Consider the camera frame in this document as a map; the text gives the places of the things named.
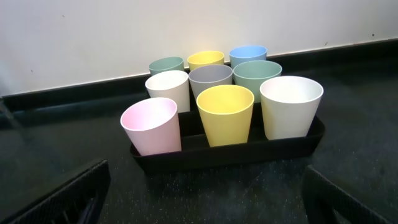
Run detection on green cup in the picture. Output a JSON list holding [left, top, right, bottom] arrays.
[[233, 60, 283, 103], [148, 56, 185, 77]]

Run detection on pink cup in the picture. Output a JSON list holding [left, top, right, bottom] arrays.
[[120, 96, 182, 156]]

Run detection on black tray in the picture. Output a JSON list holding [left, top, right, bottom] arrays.
[[129, 102, 326, 174]]

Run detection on grey cup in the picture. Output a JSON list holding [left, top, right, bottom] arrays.
[[188, 64, 234, 100]]

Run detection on white cup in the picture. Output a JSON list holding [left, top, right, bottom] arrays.
[[144, 70, 191, 113], [259, 75, 324, 141]]

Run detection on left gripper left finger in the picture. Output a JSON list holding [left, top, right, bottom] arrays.
[[0, 159, 111, 224]]

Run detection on blue cup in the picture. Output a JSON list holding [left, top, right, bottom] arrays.
[[229, 45, 268, 69]]

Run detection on yellow cup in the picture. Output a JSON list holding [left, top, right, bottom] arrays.
[[196, 84, 255, 147], [187, 50, 225, 71]]

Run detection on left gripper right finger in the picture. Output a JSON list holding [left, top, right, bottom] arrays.
[[300, 164, 392, 224]]

